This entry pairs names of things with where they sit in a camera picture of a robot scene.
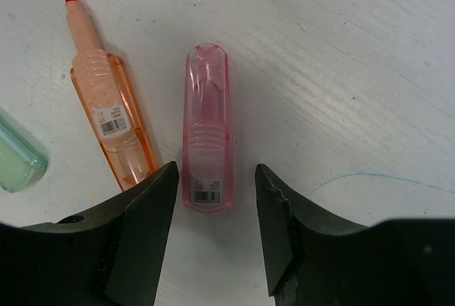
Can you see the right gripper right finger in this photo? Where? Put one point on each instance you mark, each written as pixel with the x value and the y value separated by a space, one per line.
pixel 314 257

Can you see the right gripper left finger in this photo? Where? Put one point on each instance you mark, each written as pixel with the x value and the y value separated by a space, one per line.
pixel 110 254

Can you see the green transparent highlighter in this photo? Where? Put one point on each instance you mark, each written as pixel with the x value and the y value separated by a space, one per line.
pixel 24 160

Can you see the pink transparent highlighter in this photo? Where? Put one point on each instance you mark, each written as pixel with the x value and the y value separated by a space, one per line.
pixel 207 167

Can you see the orange transparent highlighter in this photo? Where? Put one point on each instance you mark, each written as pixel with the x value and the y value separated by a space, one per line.
pixel 107 96

